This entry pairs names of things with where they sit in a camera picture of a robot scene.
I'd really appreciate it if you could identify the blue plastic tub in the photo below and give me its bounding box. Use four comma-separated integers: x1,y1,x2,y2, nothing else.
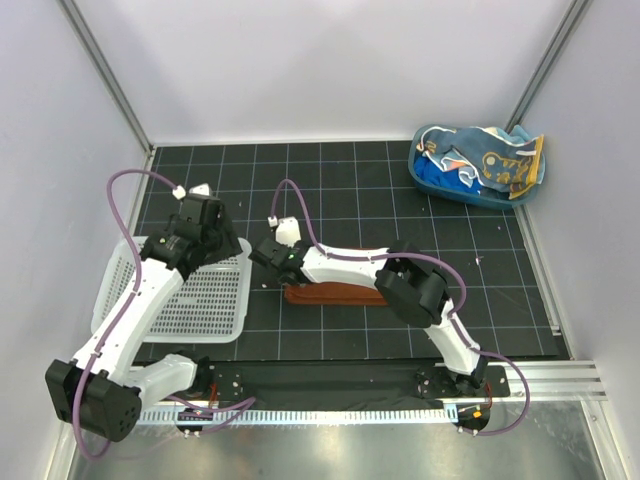
408,124,544,210

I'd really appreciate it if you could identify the bright blue cloth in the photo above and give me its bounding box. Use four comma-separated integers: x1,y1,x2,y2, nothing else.
413,157,482,195

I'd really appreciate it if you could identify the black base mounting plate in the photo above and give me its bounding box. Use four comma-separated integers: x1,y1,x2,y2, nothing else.
211,359,510,411

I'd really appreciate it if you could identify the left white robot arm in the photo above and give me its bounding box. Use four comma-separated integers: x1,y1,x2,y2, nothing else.
45,193,242,442

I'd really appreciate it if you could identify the right aluminium frame post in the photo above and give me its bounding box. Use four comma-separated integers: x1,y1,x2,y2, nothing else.
505,0,592,131

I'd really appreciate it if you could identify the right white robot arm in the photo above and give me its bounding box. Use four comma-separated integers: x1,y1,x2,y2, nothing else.
249,238,487,396

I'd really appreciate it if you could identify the aluminium frame post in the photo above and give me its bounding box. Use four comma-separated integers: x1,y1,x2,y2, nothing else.
56,0,153,155
505,0,592,131

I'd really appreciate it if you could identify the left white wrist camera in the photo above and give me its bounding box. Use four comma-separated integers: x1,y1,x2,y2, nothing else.
172,183,212,200

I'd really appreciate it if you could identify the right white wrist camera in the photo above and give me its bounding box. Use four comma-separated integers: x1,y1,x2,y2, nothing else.
267,215,301,247

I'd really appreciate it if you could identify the slotted cable duct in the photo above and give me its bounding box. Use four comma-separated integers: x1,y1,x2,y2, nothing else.
137,405,458,428

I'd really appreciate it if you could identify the brown towel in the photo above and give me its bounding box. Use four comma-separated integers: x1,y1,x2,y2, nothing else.
283,245,391,308

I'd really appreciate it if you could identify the left aluminium frame post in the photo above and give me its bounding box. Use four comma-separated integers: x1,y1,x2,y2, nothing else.
56,0,153,155

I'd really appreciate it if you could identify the white perforated plastic basket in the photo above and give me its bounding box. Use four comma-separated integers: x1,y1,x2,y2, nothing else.
91,238,252,344

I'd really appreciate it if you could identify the aluminium front rail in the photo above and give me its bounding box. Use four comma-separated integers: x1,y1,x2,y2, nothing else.
504,362,609,404

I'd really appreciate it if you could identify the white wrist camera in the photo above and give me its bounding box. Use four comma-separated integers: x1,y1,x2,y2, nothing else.
267,215,301,247
172,183,212,200

